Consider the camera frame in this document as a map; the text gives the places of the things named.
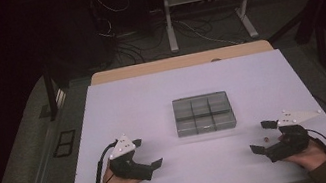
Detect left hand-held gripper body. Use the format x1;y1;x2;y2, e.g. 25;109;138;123
103;129;156;183

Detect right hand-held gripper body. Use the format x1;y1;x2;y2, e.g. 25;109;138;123
258;103;326;164

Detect clear plastic compartment box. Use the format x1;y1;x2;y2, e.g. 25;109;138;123
171;89;238;139

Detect person's right hand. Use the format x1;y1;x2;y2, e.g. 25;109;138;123
277;127;326;177

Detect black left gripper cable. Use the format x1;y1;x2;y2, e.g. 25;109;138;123
86;139;126;183

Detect black floor cable tangle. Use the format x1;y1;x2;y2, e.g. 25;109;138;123
110;18;176;68

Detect white floor cable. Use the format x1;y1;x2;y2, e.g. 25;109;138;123
177;10;240;54

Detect hanging white cable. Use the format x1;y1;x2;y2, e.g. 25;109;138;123
93;0;139;17

